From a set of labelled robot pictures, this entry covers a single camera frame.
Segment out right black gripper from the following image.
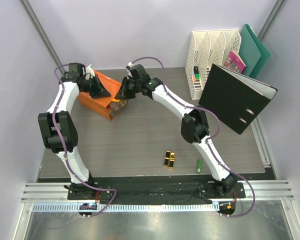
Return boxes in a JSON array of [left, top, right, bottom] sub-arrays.
[[114, 78, 140, 101]]

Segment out clear acrylic drawer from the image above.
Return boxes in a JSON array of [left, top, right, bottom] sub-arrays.
[[107, 99, 128, 118]]

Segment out orange white tube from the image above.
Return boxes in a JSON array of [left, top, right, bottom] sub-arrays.
[[112, 98, 121, 103]]

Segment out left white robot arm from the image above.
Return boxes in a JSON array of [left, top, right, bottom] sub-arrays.
[[38, 73, 110, 200]]

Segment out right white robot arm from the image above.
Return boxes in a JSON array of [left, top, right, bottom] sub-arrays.
[[115, 77, 237, 198]]

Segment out orange drawer organizer box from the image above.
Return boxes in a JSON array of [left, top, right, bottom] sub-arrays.
[[77, 70, 121, 121]]

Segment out green orange highlighter markers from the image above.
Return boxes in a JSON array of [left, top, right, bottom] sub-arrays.
[[192, 66, 201, 83]]

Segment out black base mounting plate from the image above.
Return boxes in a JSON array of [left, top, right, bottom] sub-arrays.
[[65, 175, 246, 205]]

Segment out white mesh file rack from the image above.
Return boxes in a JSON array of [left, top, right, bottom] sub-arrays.
[[185, 28, 242, 100]]

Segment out green lipstick box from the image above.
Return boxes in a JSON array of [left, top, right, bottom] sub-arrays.
[[196, 159, 203, 174]]

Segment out black lever arch binder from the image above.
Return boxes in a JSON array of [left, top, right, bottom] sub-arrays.
[[199, 63, 278, 135]]

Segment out pink booklet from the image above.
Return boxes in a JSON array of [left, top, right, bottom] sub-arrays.
[[222, 50, 246, 74]]

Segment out green folder front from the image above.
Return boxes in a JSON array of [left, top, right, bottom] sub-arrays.
[[239, 24, 261, 77]]

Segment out green folder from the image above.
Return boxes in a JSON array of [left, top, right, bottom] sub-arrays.
[[239, 24, 261, 77], [246, 24, 271, 79]]

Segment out green folder back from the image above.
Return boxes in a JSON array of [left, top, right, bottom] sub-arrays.
[[246, 24, 271, 79]]

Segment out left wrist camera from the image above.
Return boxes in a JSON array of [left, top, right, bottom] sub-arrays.
[[68, 62, 86, 77]]

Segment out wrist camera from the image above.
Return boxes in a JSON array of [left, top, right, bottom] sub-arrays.
[[128, 64, 151, 82], [68, 62, 86, 77]]

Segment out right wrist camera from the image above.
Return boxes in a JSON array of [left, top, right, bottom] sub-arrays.
[[128, 64, 151, 82]]

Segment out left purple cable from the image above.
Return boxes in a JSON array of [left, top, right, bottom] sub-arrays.
[[52, 62, 117, 218]]

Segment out purple cable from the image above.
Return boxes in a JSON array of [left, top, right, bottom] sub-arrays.
[[129, 56, 256, 218], [52, 62, 117, 218]]

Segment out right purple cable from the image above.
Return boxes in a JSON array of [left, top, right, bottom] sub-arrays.
[[129, 56, 256, 218]]

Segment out white slotted cable duct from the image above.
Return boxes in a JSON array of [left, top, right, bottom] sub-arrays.
[[32, 201, 220, 213]]

